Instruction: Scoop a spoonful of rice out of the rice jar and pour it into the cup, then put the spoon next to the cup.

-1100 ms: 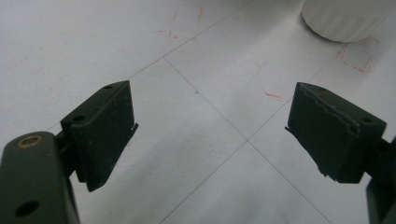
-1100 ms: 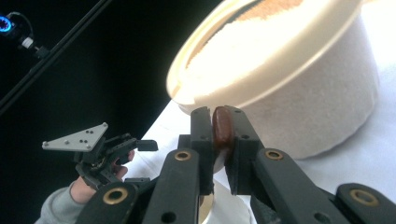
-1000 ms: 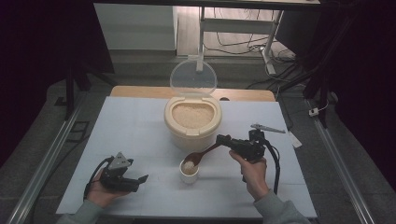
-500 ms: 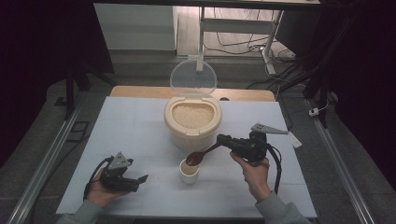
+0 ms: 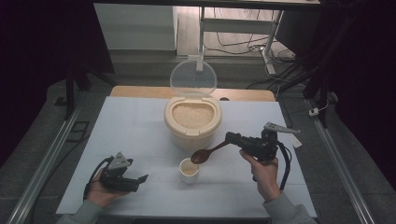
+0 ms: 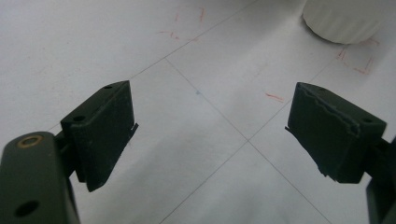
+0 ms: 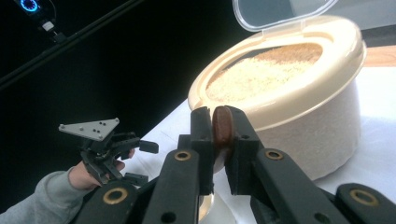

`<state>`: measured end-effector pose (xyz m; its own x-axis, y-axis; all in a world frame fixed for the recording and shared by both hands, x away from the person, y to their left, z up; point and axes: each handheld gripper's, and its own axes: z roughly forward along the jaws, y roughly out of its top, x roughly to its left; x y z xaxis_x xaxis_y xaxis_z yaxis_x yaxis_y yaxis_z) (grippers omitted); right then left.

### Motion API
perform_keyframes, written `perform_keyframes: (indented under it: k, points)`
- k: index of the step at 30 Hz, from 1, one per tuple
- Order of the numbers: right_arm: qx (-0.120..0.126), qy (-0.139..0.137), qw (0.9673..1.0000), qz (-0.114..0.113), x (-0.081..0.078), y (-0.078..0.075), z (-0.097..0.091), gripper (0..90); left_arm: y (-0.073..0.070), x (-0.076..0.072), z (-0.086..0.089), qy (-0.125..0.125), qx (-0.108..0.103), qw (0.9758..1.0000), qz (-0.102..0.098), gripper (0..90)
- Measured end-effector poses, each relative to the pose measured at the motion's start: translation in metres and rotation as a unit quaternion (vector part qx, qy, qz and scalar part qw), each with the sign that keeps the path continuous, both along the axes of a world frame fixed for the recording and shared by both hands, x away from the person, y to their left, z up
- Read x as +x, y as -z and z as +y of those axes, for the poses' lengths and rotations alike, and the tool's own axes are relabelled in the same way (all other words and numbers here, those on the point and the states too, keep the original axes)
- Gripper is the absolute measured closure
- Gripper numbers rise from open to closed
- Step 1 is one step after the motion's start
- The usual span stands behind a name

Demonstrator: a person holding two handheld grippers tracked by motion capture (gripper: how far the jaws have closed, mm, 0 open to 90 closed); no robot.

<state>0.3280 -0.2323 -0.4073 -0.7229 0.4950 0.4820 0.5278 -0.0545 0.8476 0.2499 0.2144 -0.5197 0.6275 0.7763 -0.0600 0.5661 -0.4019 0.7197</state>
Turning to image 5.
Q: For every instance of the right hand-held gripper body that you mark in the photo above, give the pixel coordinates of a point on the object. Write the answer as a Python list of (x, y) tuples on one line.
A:
[(261, 144)]

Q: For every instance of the uncooked white rice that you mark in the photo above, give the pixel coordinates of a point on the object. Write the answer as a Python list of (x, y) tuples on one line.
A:
[(188, 170), (193, 115)]

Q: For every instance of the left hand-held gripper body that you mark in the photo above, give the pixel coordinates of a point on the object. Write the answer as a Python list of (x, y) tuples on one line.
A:
[(116, 179)]

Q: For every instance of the white table sheet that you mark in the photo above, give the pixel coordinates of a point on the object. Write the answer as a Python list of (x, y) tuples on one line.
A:
[(140, 130)]

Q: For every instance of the person's right hand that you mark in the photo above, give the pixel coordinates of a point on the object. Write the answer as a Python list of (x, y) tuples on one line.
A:
[(264, 177)]

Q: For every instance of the black stand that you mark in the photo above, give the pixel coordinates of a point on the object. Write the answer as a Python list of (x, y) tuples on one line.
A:
[(70, 84)]

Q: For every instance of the dark red spoon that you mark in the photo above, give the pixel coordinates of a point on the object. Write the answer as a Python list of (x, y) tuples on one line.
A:
[(200, 155)]

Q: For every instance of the wooden table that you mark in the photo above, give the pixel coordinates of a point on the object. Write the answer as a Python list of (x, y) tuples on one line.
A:
[(137, 91)]

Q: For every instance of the white cup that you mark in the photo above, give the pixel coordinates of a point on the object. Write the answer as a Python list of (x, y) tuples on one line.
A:
[(189, 177)]

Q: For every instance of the beige rice container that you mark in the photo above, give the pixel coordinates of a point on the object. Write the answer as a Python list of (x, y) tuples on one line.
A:
[(193, 138)]

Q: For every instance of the white desk frame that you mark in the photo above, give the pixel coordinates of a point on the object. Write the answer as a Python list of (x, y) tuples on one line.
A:
[(236, 26)]

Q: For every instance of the small white box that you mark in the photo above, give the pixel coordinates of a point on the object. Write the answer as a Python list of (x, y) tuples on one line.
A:
[(313, 112)]

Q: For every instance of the person's left hand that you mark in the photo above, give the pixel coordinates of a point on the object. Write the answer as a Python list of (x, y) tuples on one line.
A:
[(101, 196)]

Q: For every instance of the aluminium rail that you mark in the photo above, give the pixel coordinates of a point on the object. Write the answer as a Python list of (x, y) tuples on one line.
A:
[(339, 161), (46, 161)]

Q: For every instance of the white tag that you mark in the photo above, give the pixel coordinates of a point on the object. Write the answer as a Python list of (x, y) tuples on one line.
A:
[(296, 141)]

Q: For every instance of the clear container lid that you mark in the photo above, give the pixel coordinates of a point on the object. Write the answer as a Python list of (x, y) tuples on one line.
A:
[(193, 76)]

